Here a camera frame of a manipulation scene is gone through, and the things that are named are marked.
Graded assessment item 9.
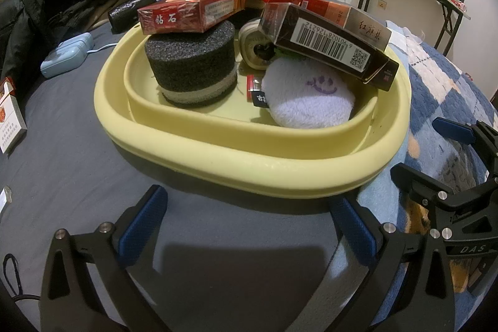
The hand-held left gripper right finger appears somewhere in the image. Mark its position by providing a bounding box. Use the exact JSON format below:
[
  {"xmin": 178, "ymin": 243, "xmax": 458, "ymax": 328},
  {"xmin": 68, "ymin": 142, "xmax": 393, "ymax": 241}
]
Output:
[{"xmin": 329, "ymin": 196, "xmax": 458, "ymax": 332}]

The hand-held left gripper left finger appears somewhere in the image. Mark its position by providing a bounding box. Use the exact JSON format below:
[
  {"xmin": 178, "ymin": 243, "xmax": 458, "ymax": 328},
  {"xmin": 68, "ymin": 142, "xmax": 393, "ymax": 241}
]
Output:
[{"xmin": 39, "ymin": 184, "xmax": 172, "ymax": 332}]

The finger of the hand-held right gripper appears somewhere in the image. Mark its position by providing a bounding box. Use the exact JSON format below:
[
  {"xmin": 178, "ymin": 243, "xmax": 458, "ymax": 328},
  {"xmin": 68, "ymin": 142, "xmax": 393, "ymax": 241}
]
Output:
[
  {"xmin": 432, "ymin": 117, "xmax": 498, "ymax": 178},
  {"xmin": 390, "ymin": 162, "xmax": 498, "ymax": 210}
]

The yellow plastic basin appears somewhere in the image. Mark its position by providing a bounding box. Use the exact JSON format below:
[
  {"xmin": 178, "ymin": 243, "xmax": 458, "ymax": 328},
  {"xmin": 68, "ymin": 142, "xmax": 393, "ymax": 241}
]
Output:
[{"xmin": 94, "ymin": 3, "xmax": 412, "ymax": 199}]

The silver red cigarette box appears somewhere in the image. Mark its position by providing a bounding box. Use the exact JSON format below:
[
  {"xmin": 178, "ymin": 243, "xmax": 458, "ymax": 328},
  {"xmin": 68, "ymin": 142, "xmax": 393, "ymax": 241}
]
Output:
[{"xmin": 301, "ymin": 0, "xmax": 392, "ymax": 52}]

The white plush smiley pad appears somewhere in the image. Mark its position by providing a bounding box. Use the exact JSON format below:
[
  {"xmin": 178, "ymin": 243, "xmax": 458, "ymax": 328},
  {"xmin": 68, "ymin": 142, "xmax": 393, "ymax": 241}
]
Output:
[{"xmin": 261, "ymin": 58, "xmax": 356, "ymax": 129}]

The small red black box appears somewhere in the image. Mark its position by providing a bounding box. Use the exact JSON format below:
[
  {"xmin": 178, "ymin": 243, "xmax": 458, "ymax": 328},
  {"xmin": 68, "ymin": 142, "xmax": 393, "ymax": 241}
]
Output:
[{"xmin": 246, "ymin": 74, "xmax": 270, "ymax": 109}]

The black foam cylinder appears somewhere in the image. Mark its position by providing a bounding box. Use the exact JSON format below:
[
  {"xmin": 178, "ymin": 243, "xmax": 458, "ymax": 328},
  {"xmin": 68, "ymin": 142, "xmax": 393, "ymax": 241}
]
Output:
[{"xmin": 145, "ymin": 19, "xmax": 239, "ymax": 108}]

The black carton box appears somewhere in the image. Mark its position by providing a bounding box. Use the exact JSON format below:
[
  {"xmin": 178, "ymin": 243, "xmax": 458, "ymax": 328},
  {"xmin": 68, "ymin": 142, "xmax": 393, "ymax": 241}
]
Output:
[{"xmin": 259, "ymin": 2, "xmax": 401, "ymax": 92}]

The white tape roll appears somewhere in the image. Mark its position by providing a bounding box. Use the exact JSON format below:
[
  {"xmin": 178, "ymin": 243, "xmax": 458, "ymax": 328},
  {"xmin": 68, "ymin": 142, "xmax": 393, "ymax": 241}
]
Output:
[{"xmin": 238, "ymin": 18, "xmax": 279, "ymax": 70}]

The blue checkered blanket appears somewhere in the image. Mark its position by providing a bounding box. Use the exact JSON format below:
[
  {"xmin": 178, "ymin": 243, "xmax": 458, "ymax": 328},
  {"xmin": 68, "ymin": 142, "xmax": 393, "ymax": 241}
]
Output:
[{"xmin": 342, "ymin": 19, "xmax": 498, "ymax": 332}]

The white red cigarette pack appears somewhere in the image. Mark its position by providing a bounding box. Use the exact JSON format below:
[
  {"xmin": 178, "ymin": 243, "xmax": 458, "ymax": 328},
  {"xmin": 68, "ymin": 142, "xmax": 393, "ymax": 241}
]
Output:
[{"xmin": 0, "ymin": 77, "xmax": 28, "ymax": 155}]

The light blue device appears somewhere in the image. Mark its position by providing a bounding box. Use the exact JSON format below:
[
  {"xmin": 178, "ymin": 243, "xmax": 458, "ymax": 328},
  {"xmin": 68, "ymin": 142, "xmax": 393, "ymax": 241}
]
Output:
[{"xmin": 40, "ymin": 32, "xmax": 96, "ymax": 79}]

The black wrapped bundle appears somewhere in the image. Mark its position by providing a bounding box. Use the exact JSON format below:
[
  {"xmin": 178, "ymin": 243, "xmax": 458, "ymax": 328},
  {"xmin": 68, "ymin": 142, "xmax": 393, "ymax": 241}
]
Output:
[{"xmin": 108, "ymin": 0, "xmax": 157, "ymax": 34}]

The black cord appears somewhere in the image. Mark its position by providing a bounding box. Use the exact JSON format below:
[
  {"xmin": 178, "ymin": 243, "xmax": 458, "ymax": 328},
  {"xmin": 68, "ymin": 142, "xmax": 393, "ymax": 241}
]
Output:
[{"xmin": 2, "ymin": 253, "xmax": 42, "ymax": 304}]

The white cable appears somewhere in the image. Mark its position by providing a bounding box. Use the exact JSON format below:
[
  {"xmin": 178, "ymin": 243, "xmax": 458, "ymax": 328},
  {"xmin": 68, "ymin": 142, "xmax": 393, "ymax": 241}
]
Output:
[{"xmin": 86, "ymin": 41, "xmax": 118, "ymax": 55}]

